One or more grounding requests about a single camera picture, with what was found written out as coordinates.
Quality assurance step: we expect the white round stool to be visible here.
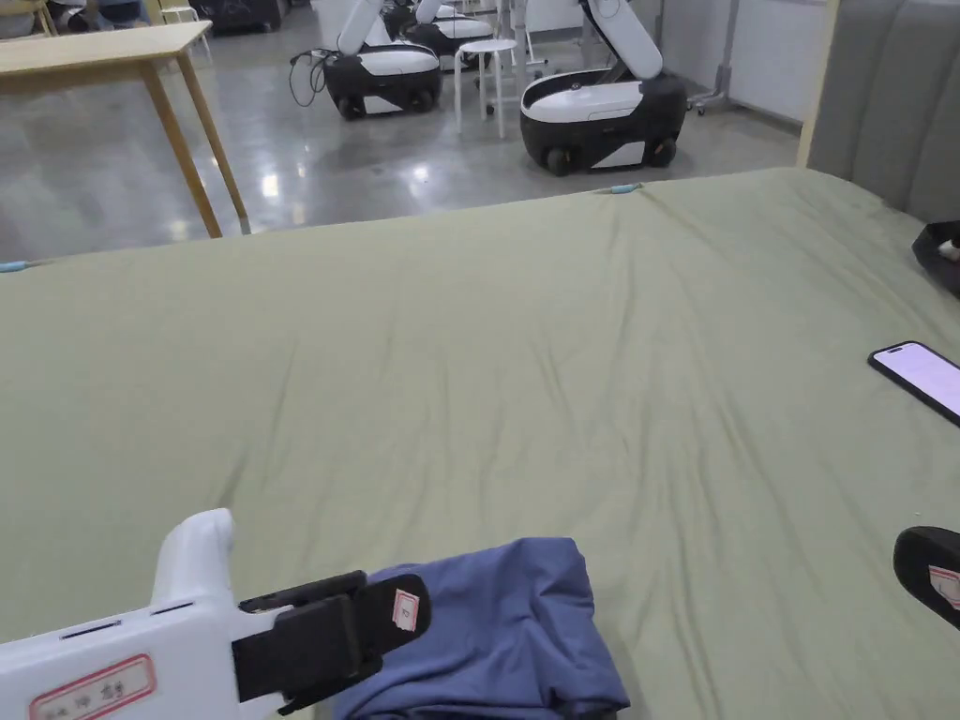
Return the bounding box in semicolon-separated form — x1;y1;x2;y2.
453;38;521;139

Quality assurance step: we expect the black smartphone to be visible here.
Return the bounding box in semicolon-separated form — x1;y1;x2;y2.
867;340;960;429

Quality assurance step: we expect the grey padded headboard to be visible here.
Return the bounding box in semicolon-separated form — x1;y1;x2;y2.
806;0;960;220

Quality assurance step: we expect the black cable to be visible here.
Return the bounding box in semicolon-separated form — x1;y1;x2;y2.
288;48;333;111

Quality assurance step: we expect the wooden table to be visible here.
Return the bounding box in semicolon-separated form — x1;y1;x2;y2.
0;21;253;240

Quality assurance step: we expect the white and black wheeled robot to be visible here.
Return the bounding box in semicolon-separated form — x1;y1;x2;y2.
403;0;498;55
518;0;690;178
322;0;442;121

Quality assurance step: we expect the bed with pale green sheet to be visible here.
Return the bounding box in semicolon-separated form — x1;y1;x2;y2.
0;166;960;720

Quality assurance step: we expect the wooden bed post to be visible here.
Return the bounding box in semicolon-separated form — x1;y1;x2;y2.
798;0;842;171

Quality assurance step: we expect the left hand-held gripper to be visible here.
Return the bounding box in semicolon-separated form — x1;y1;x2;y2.
0;508;383;720

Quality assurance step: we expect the black bag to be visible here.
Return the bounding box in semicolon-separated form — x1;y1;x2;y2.
910;219;960;298

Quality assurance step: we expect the dark blue shirt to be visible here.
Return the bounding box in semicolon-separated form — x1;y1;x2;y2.
332;535;633;720

